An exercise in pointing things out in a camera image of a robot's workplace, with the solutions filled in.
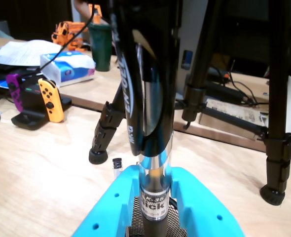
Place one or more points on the bare person forearm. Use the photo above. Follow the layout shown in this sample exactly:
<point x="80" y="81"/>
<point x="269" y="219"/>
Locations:
<point x="82" y="7"/>

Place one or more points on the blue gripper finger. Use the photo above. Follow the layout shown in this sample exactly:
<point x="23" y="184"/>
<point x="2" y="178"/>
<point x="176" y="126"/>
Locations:
<point x="204" y="214"/>
<point x="108" y="209"/>

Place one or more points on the black controller charging dock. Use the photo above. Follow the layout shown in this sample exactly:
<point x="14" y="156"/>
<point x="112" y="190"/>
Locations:
<point x="30" y="103"/>

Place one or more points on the black mesh pen holder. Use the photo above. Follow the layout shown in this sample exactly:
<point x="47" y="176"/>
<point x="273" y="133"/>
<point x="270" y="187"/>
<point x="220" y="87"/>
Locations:
<point x="137" y="219"/>

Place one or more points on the clear pen with black cap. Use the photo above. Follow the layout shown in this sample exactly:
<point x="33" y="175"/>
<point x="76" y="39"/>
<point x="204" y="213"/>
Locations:
<point x="117" y="164"/>

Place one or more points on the orange game controller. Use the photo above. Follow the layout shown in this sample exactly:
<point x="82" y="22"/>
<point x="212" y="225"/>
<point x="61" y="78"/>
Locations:
<point x="54" y="113"/>

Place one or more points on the dark green cup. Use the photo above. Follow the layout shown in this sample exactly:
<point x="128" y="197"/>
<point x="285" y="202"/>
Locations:
<point x="99" y="49"/>

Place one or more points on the printed cardboard box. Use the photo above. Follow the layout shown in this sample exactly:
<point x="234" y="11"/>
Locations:
<point x="234" y="113"/>

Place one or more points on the blue white tissue box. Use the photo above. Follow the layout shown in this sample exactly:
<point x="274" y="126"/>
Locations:
<point x="71" y="69"/>

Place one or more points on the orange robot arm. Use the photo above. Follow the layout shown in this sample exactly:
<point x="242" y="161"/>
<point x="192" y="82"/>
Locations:
<point x="64" y="30"/>

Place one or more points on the black retractable gel pen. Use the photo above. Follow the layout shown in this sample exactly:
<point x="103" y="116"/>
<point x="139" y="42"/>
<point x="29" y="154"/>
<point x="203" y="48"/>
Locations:
<point x="165" y="74"/>

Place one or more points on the black power adapter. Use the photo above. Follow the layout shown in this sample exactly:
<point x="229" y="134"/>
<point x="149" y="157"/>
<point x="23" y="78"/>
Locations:
<point x="224" y="91"/>

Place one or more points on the purple game controller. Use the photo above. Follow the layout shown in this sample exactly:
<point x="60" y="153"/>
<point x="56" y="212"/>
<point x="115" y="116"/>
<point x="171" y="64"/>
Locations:
<point x="17" y="98"/>

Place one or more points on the small blue device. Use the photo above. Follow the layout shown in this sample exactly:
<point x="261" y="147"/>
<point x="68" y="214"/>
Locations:
<point x="187" y="59"/>

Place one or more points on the white printed papers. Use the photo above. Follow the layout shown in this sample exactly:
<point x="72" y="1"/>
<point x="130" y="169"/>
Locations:
<point x="19" y="53"/>

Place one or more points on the black tripod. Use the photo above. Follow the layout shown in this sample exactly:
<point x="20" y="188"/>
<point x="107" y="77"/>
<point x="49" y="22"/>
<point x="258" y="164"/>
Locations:
<point x="278" y="111"/>

